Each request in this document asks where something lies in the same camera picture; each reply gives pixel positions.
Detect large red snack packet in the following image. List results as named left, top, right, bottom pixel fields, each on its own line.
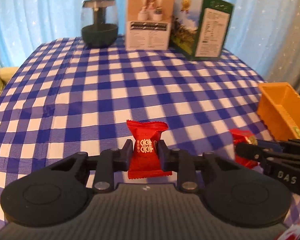
left=229, top=128, right=258, bottom=169

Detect red candy with gold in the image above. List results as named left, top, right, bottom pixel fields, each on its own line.
left=127, top=120, right=172, bottom=179

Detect orange plastic tray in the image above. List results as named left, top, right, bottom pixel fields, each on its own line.
left=257, top=82, right=300, bottom=140

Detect blue white checkered tablecloth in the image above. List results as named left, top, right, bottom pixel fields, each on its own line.
left=0, top=37, right=271, bottom=229

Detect grey curtain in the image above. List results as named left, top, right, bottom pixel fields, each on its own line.
left=262, top=0, right=300, bottom=94

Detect cream sofa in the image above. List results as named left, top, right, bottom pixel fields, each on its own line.
left=0, top=67, right=19, bottom=84

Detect green tea box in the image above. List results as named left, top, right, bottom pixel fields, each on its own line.
left=170, top=0, right=234, bottom=61

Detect dark glass humidifier jar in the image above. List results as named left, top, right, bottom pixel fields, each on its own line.
left=81, top=0, right=119, bottom=48

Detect white beige product box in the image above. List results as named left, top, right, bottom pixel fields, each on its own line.
left=125, top=0, right=174, bottom=50

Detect blue star curtain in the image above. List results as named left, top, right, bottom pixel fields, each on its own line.
left=0, top=0, right=273, bottom=68

